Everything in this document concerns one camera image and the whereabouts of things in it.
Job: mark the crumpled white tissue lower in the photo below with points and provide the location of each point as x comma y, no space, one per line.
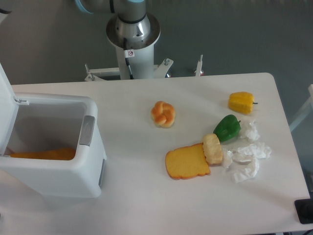
245,159

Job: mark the crumpled white tissue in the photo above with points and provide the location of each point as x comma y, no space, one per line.
249,131
245,159

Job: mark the black device at edge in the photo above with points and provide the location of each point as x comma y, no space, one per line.
304,209

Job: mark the white plastic trash can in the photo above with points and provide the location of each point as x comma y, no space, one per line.
52,143

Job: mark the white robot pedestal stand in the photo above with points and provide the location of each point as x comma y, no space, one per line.
134,47

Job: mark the green bell pepper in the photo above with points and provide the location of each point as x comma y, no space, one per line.
228,128

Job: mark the crumpled white tissue upper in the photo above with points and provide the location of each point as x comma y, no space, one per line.
249,131

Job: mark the pale fried patty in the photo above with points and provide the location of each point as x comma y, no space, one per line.
212,149

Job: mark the orange bread inside trash can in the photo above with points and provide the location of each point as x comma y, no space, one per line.
62,154

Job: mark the yellow bell pepper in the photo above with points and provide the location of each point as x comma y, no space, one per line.
241,102

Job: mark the orange toast slice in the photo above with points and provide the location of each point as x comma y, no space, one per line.
187,162

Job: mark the knotted bread roll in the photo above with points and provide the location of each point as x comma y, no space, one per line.
163,114

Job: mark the white trash can lid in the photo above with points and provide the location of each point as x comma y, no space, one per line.
9,106

